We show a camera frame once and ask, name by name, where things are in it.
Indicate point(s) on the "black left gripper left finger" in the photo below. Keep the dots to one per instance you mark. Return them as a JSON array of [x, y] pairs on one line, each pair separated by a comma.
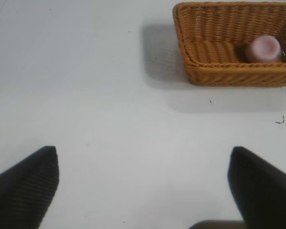
[[21, 186]]

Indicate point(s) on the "pink toy peach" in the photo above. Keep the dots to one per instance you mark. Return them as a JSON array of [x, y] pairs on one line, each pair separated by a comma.
[[262, 51]]

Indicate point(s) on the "brown woven wicker basket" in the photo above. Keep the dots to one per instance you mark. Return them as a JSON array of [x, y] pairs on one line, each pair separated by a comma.
[[217, 69]]

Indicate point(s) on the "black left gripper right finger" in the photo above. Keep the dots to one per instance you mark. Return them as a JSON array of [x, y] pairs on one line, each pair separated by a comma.
[[264, 188]]

